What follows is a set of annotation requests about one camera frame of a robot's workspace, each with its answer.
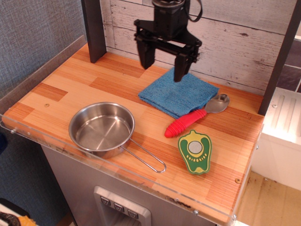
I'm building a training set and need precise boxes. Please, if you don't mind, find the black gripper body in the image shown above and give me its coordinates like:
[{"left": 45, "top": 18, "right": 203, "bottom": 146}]
[{"left": 134, "top": 3, "right": 202, "bottom": 62}]

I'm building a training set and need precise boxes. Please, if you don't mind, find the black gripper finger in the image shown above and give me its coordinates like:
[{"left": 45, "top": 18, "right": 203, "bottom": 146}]
[
  {"left": 136, "top": 39, "right": 156, "bottom": 69},
  {"left": 174, "top": 52, "right": 194, "bottom": 82}
]

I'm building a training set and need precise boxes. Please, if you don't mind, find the blue cloth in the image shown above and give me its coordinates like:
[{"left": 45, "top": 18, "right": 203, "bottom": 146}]
[{"left": 138, "top": 68, "right": 219, "bottom": 119}]

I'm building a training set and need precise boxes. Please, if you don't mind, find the spoon with red handle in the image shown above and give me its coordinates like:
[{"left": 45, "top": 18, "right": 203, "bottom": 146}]
[{"left": 164, "top": 94, "right": 230, "bottom": 138}]

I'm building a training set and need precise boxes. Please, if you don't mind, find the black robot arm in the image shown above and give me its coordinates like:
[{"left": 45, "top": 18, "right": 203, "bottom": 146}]
[{"left": 134, "top": 0, "right": 203, "bottom": 82}]

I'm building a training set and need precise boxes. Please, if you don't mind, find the green toy bell pepper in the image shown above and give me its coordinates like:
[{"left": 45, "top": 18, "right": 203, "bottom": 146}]
[{"left": 178, "top": 129, "right": 212, "bottom": 175}]

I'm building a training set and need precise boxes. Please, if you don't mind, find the grey cabinet with dispenser panel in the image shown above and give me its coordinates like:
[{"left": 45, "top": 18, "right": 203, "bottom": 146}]
[{"left": 42, "top": 146, "right": 214, "bottom": 226}]

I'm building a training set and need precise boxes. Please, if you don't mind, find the clear acrylic front guard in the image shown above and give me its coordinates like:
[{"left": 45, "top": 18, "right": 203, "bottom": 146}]
[{"left": 0, "top": 116, "right": 237, "bottom": 226}]

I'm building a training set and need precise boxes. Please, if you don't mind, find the yellow object bottom left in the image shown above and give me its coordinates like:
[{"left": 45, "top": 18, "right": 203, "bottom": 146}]
[{"left": 18, "top": 216, "right": 37, "bottom": 226}]

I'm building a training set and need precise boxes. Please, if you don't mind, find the steel pan with wire handle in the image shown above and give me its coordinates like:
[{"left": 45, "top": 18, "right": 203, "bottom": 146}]
[{"left": 68, "top": 102, "right": 166, "bottom": 173}]

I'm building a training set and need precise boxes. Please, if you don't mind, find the dark right frame post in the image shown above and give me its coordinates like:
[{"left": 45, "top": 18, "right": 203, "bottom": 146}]
[{"left": 258, "top": 0, "right": 301, "bottom": 116}]

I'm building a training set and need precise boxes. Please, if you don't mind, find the grey metal left rail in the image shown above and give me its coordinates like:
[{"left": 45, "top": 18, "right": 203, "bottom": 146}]
[{"left": 0, "top": 35, "right": 87, "bottom": 115}]

